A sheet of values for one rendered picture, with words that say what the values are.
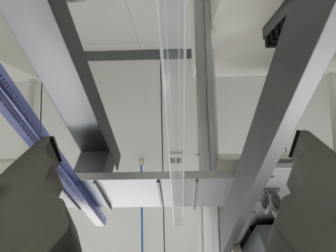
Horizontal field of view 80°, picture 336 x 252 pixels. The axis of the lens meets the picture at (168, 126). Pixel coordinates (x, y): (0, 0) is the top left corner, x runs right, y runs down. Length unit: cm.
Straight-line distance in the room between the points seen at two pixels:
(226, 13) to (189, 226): 187
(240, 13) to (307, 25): 39
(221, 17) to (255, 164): 41
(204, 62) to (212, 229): 44
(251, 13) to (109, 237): 208
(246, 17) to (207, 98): 23
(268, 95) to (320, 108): 224
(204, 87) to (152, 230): 176
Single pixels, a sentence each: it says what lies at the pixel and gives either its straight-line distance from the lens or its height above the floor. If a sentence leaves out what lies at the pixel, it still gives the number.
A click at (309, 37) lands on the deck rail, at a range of 23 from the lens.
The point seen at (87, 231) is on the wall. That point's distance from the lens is 229.
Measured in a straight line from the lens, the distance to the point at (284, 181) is 37.
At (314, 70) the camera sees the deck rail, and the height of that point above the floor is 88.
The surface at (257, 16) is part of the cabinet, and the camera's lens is 64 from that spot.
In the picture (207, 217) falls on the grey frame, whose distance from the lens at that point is 58.
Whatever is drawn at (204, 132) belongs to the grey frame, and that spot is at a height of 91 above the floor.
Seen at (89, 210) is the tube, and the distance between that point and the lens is 29.
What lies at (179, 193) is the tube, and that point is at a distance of 23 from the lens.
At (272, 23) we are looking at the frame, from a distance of 64.
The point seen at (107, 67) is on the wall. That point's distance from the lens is 221.
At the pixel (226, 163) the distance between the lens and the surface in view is 69.
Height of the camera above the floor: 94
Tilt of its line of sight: 5 degrees down
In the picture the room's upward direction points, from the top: 179 degrees clockwise
